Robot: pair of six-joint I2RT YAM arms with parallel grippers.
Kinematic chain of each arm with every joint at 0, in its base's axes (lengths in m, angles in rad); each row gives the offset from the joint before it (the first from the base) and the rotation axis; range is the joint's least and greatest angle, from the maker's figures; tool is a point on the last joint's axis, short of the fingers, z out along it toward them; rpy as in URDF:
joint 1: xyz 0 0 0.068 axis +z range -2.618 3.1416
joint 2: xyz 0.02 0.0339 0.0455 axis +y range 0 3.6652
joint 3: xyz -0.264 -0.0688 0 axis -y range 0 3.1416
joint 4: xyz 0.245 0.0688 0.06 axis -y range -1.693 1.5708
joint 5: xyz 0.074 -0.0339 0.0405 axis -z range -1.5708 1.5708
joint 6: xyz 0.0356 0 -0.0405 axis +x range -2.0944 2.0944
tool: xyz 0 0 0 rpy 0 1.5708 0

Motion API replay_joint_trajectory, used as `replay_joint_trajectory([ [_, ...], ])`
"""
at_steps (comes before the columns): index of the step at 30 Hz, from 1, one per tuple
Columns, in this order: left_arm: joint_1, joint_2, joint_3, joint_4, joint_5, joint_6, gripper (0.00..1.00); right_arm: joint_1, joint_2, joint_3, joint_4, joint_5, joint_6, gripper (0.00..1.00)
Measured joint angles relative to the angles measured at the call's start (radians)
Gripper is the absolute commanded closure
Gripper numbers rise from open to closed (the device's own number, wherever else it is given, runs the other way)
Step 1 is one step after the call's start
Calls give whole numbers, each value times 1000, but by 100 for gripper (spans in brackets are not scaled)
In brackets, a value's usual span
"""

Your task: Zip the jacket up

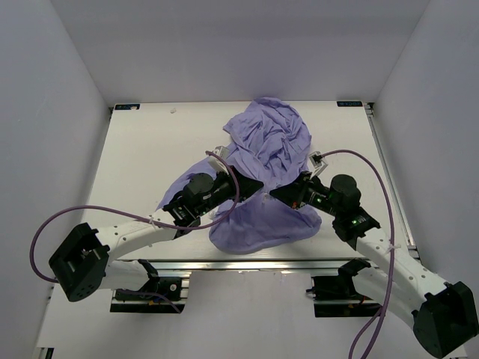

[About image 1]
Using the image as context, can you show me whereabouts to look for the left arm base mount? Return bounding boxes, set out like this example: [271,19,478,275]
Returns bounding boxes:
[110,260,189,314]

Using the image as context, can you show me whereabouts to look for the purple jacket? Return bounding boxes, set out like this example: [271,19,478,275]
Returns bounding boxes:
[156,96,323,255]

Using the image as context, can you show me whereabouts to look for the blue table label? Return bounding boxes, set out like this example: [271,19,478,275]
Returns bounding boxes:
[114,103,140,111]
[336,100,363,108]

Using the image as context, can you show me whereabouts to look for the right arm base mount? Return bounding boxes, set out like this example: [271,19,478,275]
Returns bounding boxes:
[306,259,382,318]

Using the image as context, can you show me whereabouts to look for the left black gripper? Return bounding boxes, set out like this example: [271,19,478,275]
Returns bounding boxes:
[196,165,263,217]

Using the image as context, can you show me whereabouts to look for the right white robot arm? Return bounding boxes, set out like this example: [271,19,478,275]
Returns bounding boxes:
[270,172,478,358]

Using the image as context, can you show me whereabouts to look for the right blue table label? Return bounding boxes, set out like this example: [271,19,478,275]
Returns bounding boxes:
[336,100,363,108]

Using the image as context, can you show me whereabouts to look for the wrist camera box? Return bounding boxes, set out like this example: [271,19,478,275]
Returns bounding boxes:
[308,151,328,179]
[206,146,229,174]

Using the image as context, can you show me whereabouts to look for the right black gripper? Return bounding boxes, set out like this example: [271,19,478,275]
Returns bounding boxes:
[270,171,341,218]

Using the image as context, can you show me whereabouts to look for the left blue table label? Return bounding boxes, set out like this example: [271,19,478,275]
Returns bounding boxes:
[114,103,140,111]

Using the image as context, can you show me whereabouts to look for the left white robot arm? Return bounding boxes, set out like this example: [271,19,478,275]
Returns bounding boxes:
[49,170,263,302]

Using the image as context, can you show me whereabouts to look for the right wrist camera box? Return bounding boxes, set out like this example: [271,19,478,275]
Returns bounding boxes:
[308,151,328,179]

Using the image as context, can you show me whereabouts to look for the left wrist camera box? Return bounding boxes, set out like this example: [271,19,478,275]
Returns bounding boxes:
[206,146,229,174]

